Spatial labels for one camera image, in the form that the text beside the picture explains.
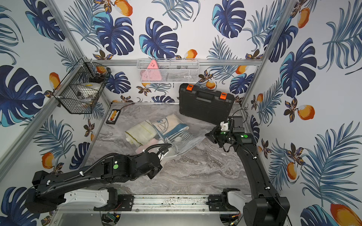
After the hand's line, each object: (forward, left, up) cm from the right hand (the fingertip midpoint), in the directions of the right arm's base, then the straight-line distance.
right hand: (205, 132), depth 76 cm
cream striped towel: (+12, +43, -20) cm, 49 cm away
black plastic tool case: (+21, -6, -2) cm, 22 cm away
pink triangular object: (+36, +32, +13) cm, 50 cm away
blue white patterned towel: (+18, +25, -19) cm, 36 cm away
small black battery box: (+28, +67, -19) cm, 75 cm away
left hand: (-15, +23, -1) cm, 27 cm away
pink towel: (0, +40, -20) cm, 45 cm away
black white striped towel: (+5, +10, -14) cm, 18 cm away
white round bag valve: (+6, +16, -17) cm, 24 cm away
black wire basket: (+22, +75, +10) cm, 79 cm away
